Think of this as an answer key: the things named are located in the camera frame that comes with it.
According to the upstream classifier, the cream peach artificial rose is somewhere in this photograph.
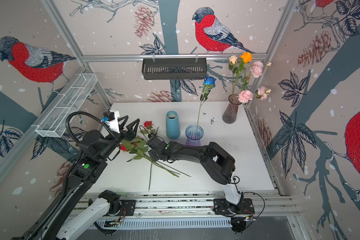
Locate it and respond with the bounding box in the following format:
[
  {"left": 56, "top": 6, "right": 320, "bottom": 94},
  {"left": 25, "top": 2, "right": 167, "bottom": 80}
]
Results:
[{"left": 229, "top": 56, "right": 238, "bottom": 94}]

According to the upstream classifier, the pink grey glass vase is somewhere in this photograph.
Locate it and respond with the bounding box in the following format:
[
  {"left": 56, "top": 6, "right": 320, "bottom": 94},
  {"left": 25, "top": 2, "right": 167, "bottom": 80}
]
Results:
[{"left": 222, "top": 94, "right": 242, "bottom": 124}]

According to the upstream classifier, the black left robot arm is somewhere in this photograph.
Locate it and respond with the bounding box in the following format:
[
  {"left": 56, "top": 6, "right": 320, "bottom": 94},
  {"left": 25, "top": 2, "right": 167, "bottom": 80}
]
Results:
[{"left": 20, "top": 112, "right": 140, "bottom": 240}]

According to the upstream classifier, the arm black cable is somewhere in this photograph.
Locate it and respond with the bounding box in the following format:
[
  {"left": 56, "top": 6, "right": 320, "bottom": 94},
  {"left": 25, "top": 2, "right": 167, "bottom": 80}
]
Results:
[
  {"left": 26, "top": 111, "right": 116, "bottom": 240},
  {"left": 230, "top": 176, "right": 266, "bottom": 224}
]

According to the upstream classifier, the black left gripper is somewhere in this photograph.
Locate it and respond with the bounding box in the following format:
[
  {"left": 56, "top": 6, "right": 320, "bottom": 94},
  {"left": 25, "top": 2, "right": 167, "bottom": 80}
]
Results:
[{"left": 99, "top": 114, "right": 139, "bottom": 161}]

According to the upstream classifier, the white wire mesh shelf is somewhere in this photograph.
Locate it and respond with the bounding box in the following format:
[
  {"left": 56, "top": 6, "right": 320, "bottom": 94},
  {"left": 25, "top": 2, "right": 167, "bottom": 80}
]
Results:
[{"left": 36, "top": 74, "right": 98, "bottom": 138}]

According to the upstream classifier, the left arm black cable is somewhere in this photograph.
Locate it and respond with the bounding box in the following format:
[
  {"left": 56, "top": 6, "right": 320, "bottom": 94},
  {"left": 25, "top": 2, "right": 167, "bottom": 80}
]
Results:
[{"left": 26, "top": 111, "right": 116, "bottom": 240}]

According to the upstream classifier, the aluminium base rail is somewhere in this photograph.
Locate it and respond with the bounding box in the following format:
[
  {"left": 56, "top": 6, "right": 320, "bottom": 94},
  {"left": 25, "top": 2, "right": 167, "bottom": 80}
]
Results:
[{"left": 52, "top": 190, "right": 298, "bottom": 230}]

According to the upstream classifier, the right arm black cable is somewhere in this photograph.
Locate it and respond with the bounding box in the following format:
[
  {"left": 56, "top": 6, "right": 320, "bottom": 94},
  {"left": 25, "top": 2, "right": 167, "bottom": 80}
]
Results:
[{"left": 230, "top": 176, "right": 266, "bottom": 224}]

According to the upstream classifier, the orange artificial rose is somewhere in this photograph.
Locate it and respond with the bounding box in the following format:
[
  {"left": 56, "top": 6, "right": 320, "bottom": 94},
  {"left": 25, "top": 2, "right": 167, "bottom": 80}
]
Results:
[{"left": 238, "top": 52, "right": 253, "bottom": 91}]

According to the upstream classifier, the blue artificial rose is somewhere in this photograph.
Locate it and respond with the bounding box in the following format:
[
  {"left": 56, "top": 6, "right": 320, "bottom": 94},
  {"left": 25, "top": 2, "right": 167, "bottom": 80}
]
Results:
[{"left": 197, "top": 77, "right": 216, "bottom": 126}]

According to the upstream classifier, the blue purple glass vase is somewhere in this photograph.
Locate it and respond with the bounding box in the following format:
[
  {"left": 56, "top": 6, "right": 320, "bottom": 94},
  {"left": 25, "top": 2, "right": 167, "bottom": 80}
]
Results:
[{"left": 185, "top": 125, "right": 204, "bottom": 147}]

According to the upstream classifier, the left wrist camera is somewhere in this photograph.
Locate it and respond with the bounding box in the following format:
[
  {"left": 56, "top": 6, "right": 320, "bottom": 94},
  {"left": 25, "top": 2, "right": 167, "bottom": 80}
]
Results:
[{"left": 102, "top": 111, "right": 120, "bottom": 134}]

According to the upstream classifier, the pink peony spray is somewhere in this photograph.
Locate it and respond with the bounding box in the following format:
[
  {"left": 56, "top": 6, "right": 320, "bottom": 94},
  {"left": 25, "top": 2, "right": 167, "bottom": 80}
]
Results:
[
  {"left": 249, "top": 61, "right": 272, "bottom": 79},
  {"left": 238, "top": 87, "right": 272, "bottom": 104}
]

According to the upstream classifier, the teal ceramic vase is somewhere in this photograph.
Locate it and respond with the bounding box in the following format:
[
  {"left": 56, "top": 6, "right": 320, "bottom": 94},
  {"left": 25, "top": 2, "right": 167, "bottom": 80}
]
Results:
[{"left": 166, "top": 111, "right": 181, "bottom": 140}]

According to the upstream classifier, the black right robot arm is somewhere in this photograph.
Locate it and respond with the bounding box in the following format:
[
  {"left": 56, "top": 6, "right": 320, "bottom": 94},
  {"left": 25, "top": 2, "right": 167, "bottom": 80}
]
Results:
[{"left": 147, "top": 134, "right": 241, "bottom": 206}]

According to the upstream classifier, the black hanging wire basket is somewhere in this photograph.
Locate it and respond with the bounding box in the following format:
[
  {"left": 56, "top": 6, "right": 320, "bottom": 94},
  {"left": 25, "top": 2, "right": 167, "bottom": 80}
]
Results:
[{"left": 142, "top": 58, "right": 207, "bottom": 80}]

